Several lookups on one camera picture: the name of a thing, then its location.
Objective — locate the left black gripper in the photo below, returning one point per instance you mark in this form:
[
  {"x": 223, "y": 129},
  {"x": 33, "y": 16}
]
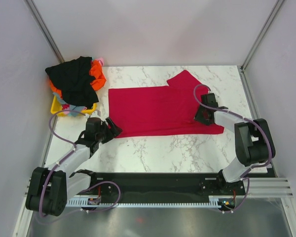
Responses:
[{"x": 113, "y": 132}]

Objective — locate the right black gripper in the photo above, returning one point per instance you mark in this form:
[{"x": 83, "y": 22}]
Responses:
[{"x": 198, "y": 117}]

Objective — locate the crimson red t shirt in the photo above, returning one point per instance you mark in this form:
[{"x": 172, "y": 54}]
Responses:
[{"x": 160, "y": 110}]

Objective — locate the yellow plastic basket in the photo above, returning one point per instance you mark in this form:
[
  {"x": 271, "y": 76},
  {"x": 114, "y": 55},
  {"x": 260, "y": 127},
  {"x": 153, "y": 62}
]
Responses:
[{"x": 57, "y": 106}]

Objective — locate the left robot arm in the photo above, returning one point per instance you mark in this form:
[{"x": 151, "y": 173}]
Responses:
[{"x": 51, "y": 187}]

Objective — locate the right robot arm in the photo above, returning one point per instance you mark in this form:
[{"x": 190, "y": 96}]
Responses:
[{"x": 254, "y": 146}]

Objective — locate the grey blue garment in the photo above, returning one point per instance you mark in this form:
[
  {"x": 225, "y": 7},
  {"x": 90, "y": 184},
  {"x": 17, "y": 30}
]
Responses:
[{"x": 63, "y": 102}]

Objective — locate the orange t shirt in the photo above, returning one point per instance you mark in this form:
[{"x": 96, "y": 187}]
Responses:
[{"x": 97, "y": 72}]

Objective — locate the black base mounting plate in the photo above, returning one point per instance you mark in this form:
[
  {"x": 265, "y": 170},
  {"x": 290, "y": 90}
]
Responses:
[{"x": 156, "y": 187}]

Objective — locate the black t shirt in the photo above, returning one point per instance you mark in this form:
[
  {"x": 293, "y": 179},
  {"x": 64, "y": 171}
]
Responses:
[{"x": 74, "y": 81}]

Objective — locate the pink garment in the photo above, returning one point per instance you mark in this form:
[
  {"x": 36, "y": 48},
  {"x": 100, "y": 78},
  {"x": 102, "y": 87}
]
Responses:
[{"x": 101, "y": 61}]

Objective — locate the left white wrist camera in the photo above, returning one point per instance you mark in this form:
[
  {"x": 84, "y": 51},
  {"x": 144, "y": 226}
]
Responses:
[{"x": 96, "y": 114}]

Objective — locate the white slotted cable duct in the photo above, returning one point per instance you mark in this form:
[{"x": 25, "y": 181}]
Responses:
[{"x": 90, "y": 202}]

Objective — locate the right aluminium rail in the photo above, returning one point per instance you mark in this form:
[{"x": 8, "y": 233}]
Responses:
[{"x": 269, "y": 188}]

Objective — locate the right aluminium frame post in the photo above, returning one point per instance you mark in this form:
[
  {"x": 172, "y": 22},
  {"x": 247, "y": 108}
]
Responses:
[{"x": 264, "y": 30}]

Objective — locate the aluminium frame post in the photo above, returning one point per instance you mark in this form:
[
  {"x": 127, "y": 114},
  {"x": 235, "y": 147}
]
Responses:
[
  {"x": 44, "y": 29},
  {"x": 264, "y": 30}
]

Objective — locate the left aluminium frame post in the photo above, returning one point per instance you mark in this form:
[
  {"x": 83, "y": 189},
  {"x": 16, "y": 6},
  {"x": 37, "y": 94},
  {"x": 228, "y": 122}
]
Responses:
[{"x": 44, "y": 29}]

